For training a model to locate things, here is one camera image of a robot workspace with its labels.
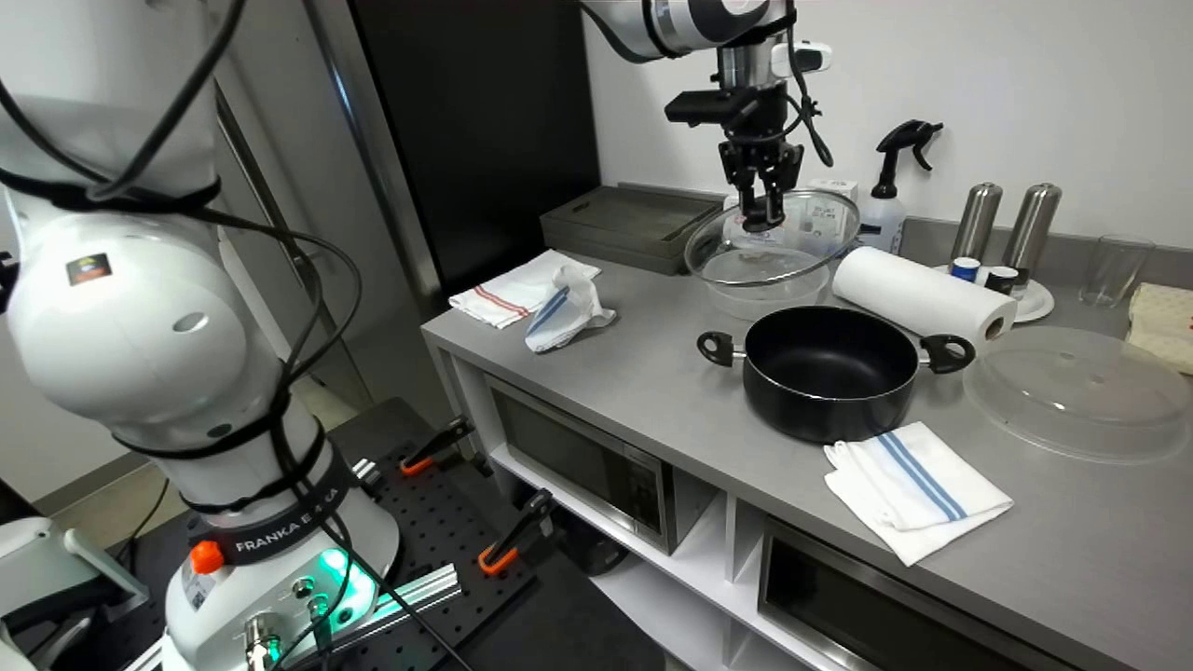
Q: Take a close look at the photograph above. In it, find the white round plate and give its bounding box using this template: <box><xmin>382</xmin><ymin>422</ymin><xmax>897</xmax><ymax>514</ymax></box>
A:
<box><xmin>944</xmin><ymin>259</ymin><xmax>1057</xmax><ymax>331</ymax></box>

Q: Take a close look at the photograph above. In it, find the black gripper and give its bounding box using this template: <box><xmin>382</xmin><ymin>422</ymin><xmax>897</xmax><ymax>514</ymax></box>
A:
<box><xmin>714</xmin><ymin>117</ymin><xmax>806</xmax><ymax>230</ymax></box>

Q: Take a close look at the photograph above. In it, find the black optical breadboard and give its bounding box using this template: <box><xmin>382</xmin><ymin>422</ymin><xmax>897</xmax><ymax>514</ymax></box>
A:
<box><xmin>123</xmin><ymin>394</ymin><xmax>592</xmax><ymax>671</ymax></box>

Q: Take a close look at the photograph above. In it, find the black cooking pot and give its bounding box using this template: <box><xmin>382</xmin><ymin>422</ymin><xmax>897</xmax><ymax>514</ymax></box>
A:
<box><xmin>692</xmin><ymin>303</ymin><xmax>981</xmax><ymax>448</ymax></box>

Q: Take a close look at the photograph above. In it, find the clear glass bowl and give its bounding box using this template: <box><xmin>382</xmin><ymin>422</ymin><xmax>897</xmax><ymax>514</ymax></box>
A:
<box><xmin>692</xmin><ymin>247</ymin><xmax>835</xmax><ymax>315</ymax></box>

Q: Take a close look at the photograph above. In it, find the silver aluminium rail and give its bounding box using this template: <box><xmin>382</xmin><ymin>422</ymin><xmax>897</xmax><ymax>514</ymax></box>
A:
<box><xmin>308</xmin><ymin>558</ymin><xmax>464</xmax><ymax>642</ymax></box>

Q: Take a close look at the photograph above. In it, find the black tall panel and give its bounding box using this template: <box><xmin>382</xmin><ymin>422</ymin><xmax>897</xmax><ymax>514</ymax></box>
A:
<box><xmin>341</xmin><ymin>0</ymin><xmax>607</xmax><ymax>303</ymax></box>

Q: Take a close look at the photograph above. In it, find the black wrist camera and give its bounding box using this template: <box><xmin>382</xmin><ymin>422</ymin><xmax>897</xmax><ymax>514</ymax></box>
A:
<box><xmin>658</xmin><ymin>87</ymin><xmax>755</xmax><ymax>131</ymax></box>

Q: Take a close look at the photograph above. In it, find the spray bottle with black trigger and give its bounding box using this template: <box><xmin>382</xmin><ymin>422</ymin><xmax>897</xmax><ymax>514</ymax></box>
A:
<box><xmin>850</xmin><ymin>117</ymin><xmax>945</xmax><ymax>259</ymax></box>

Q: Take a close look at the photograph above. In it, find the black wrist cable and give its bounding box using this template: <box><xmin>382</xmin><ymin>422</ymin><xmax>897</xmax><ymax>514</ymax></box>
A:
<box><xmin>777</xmin><ymin>46</ymin><xmax>838</xmax><ymax>171</ymax></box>

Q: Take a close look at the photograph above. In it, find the crumpled blue striped towel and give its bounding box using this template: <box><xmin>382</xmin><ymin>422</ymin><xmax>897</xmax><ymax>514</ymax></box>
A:
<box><xmin>516</xmin><ymin>254</ymin><xmax>623</xmax><ymax>356</ymax></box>

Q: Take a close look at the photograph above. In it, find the orange round knob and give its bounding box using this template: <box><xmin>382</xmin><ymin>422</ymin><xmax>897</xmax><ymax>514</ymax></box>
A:
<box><xmin>182</xmin><ymin>535</ymin><xmax>231</xmax><ymax>576</ymax></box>

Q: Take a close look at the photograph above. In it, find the folded blue striped towel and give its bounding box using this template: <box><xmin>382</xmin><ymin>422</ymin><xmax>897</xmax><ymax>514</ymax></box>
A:
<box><xmin>818</xmin><ymin>418</ymin><xmax>1019</xmax><ymax>569</ymax></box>

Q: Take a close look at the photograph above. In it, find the white red striped towel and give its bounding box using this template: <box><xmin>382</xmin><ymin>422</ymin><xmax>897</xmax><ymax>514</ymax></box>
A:
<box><xmin>448</xmin><ymin>251</ymin><xmax>560</xmax><ymax>336</ymax></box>

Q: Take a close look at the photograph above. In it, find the white paper towel roll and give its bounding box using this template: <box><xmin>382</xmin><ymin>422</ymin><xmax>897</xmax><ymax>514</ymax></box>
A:
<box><xmin>828</xmin><ymin>242</ymin><xmax>1019</xmax><ymax>345</ymax></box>

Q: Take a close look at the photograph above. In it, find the beige folded cloth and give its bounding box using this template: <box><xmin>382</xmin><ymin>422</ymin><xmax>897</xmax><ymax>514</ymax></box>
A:
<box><xmin>1123</xmin><ymin>278</ymin><xmax>1193</xmax><ymax>376</ymax></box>

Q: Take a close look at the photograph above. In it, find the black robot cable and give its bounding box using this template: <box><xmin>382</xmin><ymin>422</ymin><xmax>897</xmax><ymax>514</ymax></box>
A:
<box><xmin>0</xmin><ymin>0</ymin><xmax>475</xmax><ymax>671</ymax></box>

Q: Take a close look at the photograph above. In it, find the glass lid with black knob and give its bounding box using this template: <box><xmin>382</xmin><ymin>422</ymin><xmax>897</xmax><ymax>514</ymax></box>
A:
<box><xmin>679</xmin><ymin>181</ymin><xmax>866</xmax><ymax>289</ymax></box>

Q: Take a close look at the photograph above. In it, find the grey metal stand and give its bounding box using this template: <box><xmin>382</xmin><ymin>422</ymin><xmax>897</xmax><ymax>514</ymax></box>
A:
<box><xmin>0</xmin><ymin>509</ymin><xmax>150</xmax><ymax>671</ymax></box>

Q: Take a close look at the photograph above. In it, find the dark grey flat box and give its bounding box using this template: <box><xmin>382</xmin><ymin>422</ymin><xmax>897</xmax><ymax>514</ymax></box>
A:
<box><xmin>536</xmin><ymin>180</ymin><xmax>725</xmax><ymax>278</ymax></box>

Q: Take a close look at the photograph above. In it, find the stainless steel cylinder shaker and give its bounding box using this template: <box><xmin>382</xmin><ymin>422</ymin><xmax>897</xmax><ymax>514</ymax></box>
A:
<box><xmin>951</xmin><ymin>180</ymin><xmax>1006</xmax><ymax>266</ymax></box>
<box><xmin>1002</xmin><ymin>180</ymin><xmax>1067</xmax><ymax>278</ymax></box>

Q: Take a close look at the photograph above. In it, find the orange handled clamp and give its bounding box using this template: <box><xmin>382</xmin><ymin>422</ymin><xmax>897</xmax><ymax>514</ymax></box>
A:
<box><xmin>472</xmin><ymin>488</ymin><xmax>560</xmax><ymax>580</ymax></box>
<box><xmin>395</xmin><ymin>418</ymin><xmax>484</xmax><ymax>484</ymax></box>

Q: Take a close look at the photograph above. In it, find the white counter cabinet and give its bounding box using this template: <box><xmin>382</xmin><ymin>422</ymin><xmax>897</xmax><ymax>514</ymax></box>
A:
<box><xmin>418</xmin><ymin>310</ymin><xmax>1123</xmax><ymax>671</ymax></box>

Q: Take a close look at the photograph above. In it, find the black built-in microwave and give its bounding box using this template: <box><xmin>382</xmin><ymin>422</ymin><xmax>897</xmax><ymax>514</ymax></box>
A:
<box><xmin>751</xmin><ymin>527</ymin><xmax>1052</xmax><ymax>671</ymax></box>
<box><xmin>480</xmin><ymin>376</ymin><xmax>682</xmax><ymax>558</ymax></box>

